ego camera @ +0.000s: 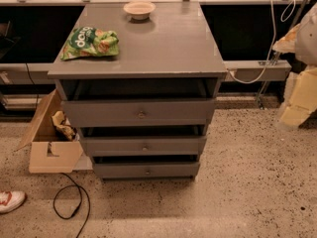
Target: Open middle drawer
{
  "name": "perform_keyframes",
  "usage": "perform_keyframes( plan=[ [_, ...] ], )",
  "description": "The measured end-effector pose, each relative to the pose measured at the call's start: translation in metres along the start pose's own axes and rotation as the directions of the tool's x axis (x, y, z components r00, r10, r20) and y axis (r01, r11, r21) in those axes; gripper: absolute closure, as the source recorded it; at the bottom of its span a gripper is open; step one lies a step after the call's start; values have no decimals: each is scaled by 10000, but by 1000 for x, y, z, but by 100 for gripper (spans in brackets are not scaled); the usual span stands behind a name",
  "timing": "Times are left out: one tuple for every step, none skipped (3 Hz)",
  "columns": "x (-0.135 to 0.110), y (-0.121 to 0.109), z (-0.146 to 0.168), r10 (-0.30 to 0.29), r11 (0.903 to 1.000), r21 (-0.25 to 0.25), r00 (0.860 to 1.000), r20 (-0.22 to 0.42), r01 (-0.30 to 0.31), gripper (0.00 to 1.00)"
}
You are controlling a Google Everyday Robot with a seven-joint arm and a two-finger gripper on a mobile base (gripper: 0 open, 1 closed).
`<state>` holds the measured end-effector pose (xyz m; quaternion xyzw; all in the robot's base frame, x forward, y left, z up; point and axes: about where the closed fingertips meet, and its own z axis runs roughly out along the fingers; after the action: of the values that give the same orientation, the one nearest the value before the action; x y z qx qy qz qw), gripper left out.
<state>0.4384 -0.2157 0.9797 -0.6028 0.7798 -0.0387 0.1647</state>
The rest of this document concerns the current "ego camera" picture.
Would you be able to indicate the white red sneaker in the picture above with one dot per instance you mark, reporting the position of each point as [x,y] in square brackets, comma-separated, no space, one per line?
[11,200]

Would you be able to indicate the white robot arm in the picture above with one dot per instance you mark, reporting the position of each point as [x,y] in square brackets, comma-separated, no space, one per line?
[306,39]

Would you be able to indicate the grey drawer cabinet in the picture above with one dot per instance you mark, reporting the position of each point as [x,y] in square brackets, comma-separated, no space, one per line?
[170,56]

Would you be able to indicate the beige bowl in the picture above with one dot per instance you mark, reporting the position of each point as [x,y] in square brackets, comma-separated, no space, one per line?
[139,10]

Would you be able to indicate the grey top drawer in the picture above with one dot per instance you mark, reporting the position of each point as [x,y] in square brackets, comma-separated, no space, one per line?
[115,113]

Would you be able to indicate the green chip bag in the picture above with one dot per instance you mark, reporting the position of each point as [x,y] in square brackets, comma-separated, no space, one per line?
[90,42]

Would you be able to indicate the open cardboard box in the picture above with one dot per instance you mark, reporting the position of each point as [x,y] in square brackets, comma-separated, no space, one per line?
[50,152]

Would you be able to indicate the grey drawer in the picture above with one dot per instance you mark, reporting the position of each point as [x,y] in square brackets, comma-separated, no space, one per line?
[115,113]
[146,170]
[143,146]

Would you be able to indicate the metal stand pole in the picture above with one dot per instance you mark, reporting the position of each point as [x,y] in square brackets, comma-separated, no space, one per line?
[276,56]

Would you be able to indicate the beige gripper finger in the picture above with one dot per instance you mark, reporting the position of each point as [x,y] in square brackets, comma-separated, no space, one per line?
[300,98]
[287,43]

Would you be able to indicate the grey wall rail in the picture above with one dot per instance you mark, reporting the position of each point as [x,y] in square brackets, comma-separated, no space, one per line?
[245,70]

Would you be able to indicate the crumpled brown paper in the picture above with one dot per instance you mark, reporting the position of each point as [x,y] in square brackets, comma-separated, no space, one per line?
[62,126]

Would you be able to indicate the grey bottom drawer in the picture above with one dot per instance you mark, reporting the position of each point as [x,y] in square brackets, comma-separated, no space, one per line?
[146,170]

